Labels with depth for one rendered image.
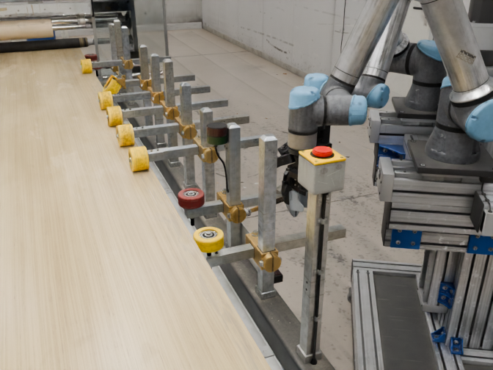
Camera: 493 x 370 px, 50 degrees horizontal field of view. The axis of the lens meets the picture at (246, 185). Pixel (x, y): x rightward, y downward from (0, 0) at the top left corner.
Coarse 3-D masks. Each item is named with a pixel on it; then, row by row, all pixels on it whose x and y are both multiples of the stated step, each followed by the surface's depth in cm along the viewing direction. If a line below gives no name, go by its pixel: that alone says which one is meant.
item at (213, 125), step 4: (208, 124) 150; (212, 124) 150; (216, 124) 150; (220, 124) 150; (224, 124) 150; (212, 128) 147; (216, 128) 147; (220, 128) 147; (224, 136) 149; (224, 144) 154; (228, 144) 151; (216, 148) 152; (224, 148) 155; (228, 148) 152; (216, 152) 153; (228, 152) 152; (224, 164) 155; (224, 168) 155
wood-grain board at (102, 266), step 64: (0, 64) 325; (64, 64) 325; (0, 128) 215; (64, 128) 215; (0, 192) 161; (64, 192) 161; (128, 192) 161; (0, 256) 129; (64, 256) 129; (128, 256) 129; (192, 256) 129; (0, 320) 108; (64, 320) 108; (128, 320) 108; (192, 320) 108
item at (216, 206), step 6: (246, 198) 167; (252, 198) 167; (276, 198) 170; (204, 204) 163; (210, 204) 163; (216, 204) 163; (222, 204) 164; (246, 204) 167; (252, 204) 168; (186, 210) 160; (192, 210) 160; (198, 210) 161; (204, 210) 162; (210, 210) 163; (216, 210) 164; (222, 210) 165; (186, 216) 161; (192, 216) 161; (198, 216) 162
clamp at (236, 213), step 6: (216, 192) 169; (222, 198) 164; (228, 204) 161; (240, 204) 161; (228, 210) 160; (234, 210) 158; (240, 210) 159; (228, 216) 159; (234, 216) 159; (240, 216) 159; (234, 222) 160; (240, 222) 161
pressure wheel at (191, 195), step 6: (180, 192) 160; (186, 192) 161; (192, 192) 159; (198, 192) 161; (180, 198) 157; (186, 198) 156; (192, 198) 156; (198, 198) 157; (204, 198) 160; (180, 204) 158; (186, 204) 157; (192, 204) 157; (198, 204) 158; (192, 222) 163
